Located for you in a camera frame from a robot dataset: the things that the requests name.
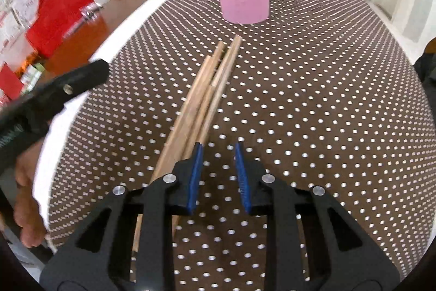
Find red gift bag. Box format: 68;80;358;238
26;0;94;58

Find wooden chopstick on table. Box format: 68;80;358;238
182;35;243;159
171;38;240;237
159;40;225;169
132;55;212;253

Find dark jacket on chair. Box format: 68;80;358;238
414;53;436;100

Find left human hand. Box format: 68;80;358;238
14;140;47;248

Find clear plastic packet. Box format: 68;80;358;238
81;2;103;21

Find brown polka dot tablecloth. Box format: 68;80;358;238
49;0;435;290

